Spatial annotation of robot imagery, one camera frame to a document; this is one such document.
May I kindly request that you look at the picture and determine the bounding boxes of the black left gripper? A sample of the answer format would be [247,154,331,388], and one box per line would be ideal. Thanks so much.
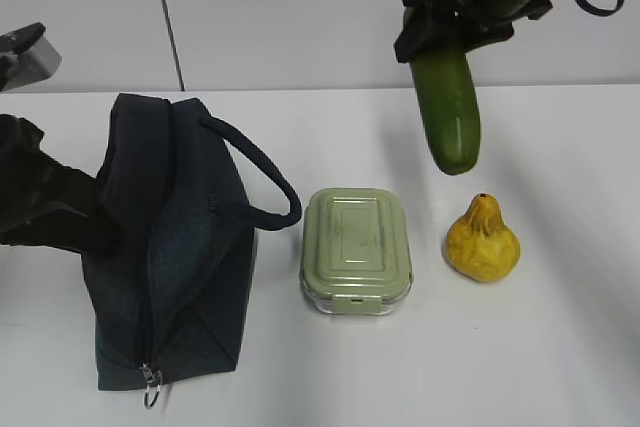
[1,114,123,256]

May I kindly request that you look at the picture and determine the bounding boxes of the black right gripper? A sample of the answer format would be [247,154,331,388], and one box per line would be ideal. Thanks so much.
[393,0,552,63]

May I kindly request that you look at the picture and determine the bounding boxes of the green cucumber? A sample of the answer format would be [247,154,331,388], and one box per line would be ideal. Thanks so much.
[409,40,482,176]

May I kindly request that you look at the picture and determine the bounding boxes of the dark navy fabric lunch bag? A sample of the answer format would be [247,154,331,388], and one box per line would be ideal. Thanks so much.
[81,93,302,391]

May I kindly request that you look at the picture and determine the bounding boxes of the yellow pear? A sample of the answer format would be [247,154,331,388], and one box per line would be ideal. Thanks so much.
[443,193,521,283]

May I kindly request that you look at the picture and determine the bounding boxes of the green lid glass lunch box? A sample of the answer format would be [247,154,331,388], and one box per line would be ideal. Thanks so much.
[299,187,413,316]

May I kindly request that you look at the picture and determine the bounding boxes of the metal zipper pull ring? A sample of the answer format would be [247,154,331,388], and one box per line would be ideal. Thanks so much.
[139,362,164,409]

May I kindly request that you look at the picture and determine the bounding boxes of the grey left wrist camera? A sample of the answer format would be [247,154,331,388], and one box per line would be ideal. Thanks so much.
[1,22,62,92]

